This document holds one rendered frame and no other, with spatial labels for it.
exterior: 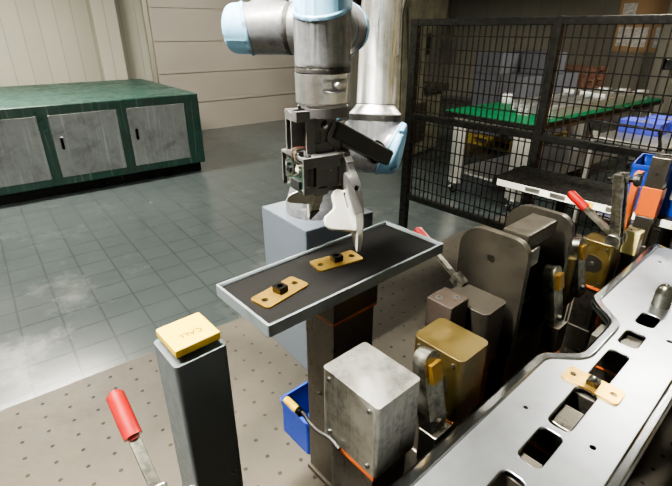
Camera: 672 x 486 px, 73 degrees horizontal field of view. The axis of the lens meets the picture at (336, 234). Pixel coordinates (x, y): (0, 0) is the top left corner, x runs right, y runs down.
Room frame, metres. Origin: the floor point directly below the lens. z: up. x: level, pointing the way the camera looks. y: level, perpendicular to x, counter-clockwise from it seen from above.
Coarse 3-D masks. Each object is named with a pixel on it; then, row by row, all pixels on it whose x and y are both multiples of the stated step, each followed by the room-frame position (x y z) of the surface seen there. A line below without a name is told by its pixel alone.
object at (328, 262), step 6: (336, 252) 0.67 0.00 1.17; (342, 252) 0.69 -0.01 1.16; (348, 252) 0.69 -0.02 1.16; (354, 252) 0.69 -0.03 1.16; (324, 258) 0.66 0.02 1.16; (330, 258) 0.66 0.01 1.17; (336, 258) 0.65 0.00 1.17; (342, 258) 0.66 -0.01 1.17; (348, 258) 0.66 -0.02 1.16; (354, 258) 0.66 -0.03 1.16; (360, 258) 0.66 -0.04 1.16; (312, 264) 0.64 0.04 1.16; (318, 264) 0.65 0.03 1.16; (324, 264) 0.64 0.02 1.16; (330, 264) 0.64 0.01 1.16; (336, 264) 0.64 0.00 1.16; (342, 264) 0.64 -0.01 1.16; (348, 264) 0.65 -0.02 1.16; (318, 270) 0.63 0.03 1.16; (324, 270) 0.63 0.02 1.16
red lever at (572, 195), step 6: (570, 192) 1.05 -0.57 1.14; (576, 192) 1.05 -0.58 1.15; (570, 198) 1.04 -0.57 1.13; (576, 198) 1.03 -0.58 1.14; (582, 198) 1.03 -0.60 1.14; (576, 204) 1.03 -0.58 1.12; (582, 204) 1.02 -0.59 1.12; (588, 204) 1.02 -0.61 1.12; (582, 210) 1.02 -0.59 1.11; (588, 210) 1.01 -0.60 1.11; (594, 216) 1.00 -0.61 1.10; (600, 222) 0.99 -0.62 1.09; (606, 228) 0.97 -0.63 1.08
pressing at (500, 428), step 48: (624, 288) 0.84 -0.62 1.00; (528, 384) 0.55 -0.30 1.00; (624, 384) 0.55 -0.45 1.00; (480, 432) 0.46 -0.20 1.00; (528, 432) 0.46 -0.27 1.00; (576, 432) 0.46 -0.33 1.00; (624, 432) 0.46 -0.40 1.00; (432, 480) 0.38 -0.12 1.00; (480, 480) 0.38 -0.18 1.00; (528, 480) 0.38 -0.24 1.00; (576, 480) 0.38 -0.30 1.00; (624, 480) 0.39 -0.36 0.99
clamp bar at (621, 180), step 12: (612, 180) 0.98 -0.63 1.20; (624, 180) 0.96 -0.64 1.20; (636, 180) 0.95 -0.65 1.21; (612, 192) 0.97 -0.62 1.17; (624, 192) 0.98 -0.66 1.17; (612, 204) 0.97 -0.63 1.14; (624, 204) 0.97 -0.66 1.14; (612, 216) 0.96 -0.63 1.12; (624, 216) 0.97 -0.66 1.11; (612, 228) 0.96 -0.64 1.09; (624, 228) 0.97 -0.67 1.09
